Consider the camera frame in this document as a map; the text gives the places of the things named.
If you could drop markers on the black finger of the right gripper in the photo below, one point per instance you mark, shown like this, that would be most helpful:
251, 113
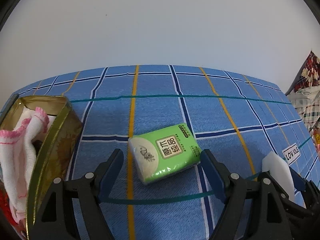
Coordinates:
300, 182

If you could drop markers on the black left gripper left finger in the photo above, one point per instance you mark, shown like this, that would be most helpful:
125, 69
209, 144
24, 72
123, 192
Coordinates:
56, 219

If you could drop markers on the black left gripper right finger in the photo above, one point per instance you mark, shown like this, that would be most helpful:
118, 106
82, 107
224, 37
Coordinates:
267, 218

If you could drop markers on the white foam sponge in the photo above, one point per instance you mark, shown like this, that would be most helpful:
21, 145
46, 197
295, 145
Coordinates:
279, 170

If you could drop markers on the white towel pink trim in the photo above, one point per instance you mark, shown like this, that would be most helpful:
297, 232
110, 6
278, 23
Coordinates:
18, 157

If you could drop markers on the green tissue pack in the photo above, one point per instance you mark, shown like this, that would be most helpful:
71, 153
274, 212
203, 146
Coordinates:
164, 152

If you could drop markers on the red snack packet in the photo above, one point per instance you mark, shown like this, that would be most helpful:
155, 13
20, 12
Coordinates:
5, 208

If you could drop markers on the pink plastic toy bag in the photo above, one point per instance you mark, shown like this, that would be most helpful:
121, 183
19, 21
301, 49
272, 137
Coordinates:
316, 140

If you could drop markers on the gold rectangular tin box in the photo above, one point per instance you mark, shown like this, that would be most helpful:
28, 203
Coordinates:
53, 153

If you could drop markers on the plaid cloth bundle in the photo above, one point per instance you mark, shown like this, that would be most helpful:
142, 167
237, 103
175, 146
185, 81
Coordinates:
306, 103

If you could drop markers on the floral maroon pillow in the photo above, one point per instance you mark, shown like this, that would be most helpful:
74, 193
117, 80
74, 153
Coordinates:
309, 75

